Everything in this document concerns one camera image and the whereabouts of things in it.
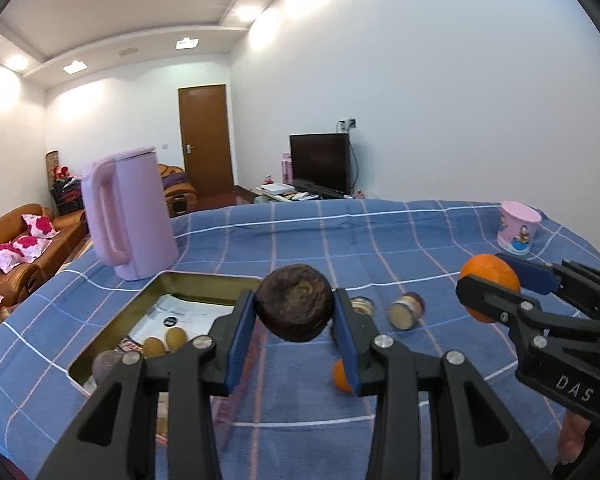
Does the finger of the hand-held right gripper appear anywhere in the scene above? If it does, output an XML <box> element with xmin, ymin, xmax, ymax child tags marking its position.
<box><xmin>495</xmin><ymin>254</ymin><xmax>600</xmax><ymax>318</ymax></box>
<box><xmin>455</xmin><ymin>275</ymin><xmax>600</xmax><ymax>361</ymax></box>

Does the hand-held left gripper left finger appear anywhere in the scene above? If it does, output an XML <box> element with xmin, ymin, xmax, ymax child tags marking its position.
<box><xmin>35</xmin><ymin>289</ymin><xmax>258</xmax><ymax>480</ymax></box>

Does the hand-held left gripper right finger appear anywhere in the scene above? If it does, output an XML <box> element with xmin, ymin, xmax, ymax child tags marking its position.
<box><xmin>331</xmin><ymin>287</ymin><xmax>553</xmax><ymax>480</ymax></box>

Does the large orange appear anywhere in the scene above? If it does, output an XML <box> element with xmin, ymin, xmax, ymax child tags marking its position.
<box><xmin>460</xmin><ymin>254</ymin><xmax>522</xmax><ymax>323</ymax></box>

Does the dark brown round fruit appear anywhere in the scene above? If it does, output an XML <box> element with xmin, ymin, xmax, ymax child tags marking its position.
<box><xmin>256</xmin><ymin>264</ymin><xmax>334</xmax><ymax>343</ymax></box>

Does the metal tin box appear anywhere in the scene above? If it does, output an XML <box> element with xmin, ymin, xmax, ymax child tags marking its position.
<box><xmin>69</xmin><ymin>271</ymin><xmax>266</xmax><ymax>396</ymax></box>

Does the person's right hand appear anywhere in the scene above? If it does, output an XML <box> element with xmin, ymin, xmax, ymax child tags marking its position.
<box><xmin>557</xmin><ymin>410</ymin><xmax>600</xmax><ymax>466</ymax></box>

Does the small orange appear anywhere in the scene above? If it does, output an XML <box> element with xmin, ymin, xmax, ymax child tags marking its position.
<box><xmin>333</xmin><ymin>358</ymin><xmax>356</xmax><ymax>393</ymax></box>

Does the pink cartoon cup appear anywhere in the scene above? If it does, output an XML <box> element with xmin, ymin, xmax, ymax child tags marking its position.
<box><xmin>496</xmin><ymin>200</ymin><xmax>542</xmax><ymax>257</ymax></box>

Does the printed paper packet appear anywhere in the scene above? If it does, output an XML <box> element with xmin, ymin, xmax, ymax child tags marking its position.
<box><xmin>125</xmin><ymin>294</ymin><xmax>236</xmax><ymax>356</ymax></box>

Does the small jar lying down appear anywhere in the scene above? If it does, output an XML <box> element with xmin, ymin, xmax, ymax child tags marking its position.
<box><xmin>387</xmin><ymin>291</ymin><xmax>426</xmax><ymax>331</ymax></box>

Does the blue checked tablecloth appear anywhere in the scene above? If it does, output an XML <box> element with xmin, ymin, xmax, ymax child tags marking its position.
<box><xmin>0</xmin><ymin>199</ymin><xmax>600</xmax><ymax>480</ymax></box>

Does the glass television stand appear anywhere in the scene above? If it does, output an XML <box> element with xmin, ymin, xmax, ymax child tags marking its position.
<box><xmin>252</xmin><ymin>182</ymin><xmax>376</xmax><ymax>206</ymax></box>

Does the small brown leather sofa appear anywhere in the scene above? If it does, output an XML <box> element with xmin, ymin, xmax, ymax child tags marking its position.
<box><xmin>157</xmin><ymin>163</ymin><xmax>198</xmax><ymax>218</ymax></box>

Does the purple electric kettle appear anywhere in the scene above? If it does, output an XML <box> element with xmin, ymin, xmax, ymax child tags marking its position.
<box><xmin>81</xmin><ymin>146</ymin><xmax>180</xmax><ymax>281</ymax></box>

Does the black television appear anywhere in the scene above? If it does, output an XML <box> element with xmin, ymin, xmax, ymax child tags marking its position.
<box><xmin>289</xmin><ymin>133</ymin><xmax>352</xmax><ymax>196</ymax></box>

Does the brown wooden door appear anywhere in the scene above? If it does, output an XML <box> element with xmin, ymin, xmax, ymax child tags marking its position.
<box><xmin>178</xmin><ymin>84</ymin><xmax>234</xmax><ymax>198</ymax></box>

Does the dark cluttered shelf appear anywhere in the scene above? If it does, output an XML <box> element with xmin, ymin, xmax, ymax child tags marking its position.
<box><xmin>47</xmin><ymin>150</ymin><xmax>86</xmax><ymax>216</ymax></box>

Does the long brown leather sofa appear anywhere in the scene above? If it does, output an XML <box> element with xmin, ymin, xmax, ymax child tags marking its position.
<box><xmin>0</xmin><ymin>203</ymin><xmax>88</xmax><ymax>321</ymax></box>

